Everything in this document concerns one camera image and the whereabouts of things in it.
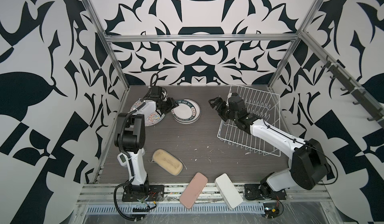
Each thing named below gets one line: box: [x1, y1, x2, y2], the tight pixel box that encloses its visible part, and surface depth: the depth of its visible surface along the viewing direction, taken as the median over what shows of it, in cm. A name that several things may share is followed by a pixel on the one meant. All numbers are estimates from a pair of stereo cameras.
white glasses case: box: [214, 173, 244, 210], surface depth 73 cm
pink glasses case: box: [179, 172, 208, 210], surface depth 75 cm
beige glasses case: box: [148, 148, 184, 176], surface depth 83 cm
